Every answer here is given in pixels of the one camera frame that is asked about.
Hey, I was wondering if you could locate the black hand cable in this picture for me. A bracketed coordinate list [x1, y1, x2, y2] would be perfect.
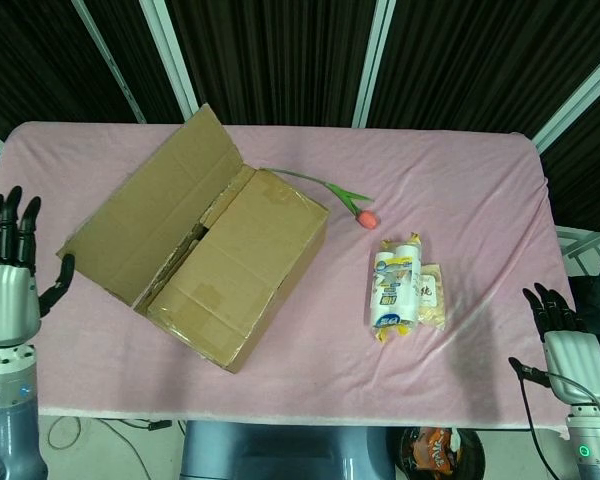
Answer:
[517, 369, 600, 480]

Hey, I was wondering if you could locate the artificial pink tulip flower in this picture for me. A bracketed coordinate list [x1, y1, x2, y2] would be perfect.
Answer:
[259, 167, 381, 230]

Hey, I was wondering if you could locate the black pleated curtain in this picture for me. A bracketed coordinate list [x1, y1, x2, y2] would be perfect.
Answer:
[0, 0, 600, 231]

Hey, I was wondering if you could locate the white frame post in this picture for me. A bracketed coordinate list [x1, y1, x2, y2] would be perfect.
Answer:
[139, 0, 201, 119]
[532, 44, 600, 154]
[72, 0, 146, 124]
[352, 0, 396, 129]

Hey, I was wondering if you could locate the white metal rack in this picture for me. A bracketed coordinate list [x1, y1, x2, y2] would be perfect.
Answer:
[554, 224, 600, 261]

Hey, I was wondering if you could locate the black floor cable bundle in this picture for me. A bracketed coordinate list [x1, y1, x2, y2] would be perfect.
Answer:
[47, 417, 186, 480]

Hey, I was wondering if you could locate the right five-finger robot hand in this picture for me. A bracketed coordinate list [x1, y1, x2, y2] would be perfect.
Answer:
[508, 282, 600, 404]

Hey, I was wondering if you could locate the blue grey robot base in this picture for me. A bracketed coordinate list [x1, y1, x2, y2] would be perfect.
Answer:
[179, 419, 396, 480]

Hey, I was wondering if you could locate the orange snack packet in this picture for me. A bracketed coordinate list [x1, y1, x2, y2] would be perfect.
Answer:
[412, 427, 461, 474]

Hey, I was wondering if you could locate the left five-finger robot hand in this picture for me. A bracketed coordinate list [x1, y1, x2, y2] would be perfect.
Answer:
[0, 185, 76, 347]

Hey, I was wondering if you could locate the clear beige snack bag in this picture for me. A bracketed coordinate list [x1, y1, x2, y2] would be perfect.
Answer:
[417, 263, 446, 331]

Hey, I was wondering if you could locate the pink fleece tablecloth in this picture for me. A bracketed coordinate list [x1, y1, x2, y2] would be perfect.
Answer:
[0, 121, 579, 431]

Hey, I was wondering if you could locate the white toilet paper roll pack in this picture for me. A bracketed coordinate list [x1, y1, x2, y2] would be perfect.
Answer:
[367, 231, 424, 345]

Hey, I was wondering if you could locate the brown cardboard shipping box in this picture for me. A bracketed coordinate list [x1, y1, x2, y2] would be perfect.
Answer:
[55, 103, 330, 374]

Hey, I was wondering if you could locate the black trash bin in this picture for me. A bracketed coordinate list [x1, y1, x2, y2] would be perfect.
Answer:
[397, 425, 485, 480]

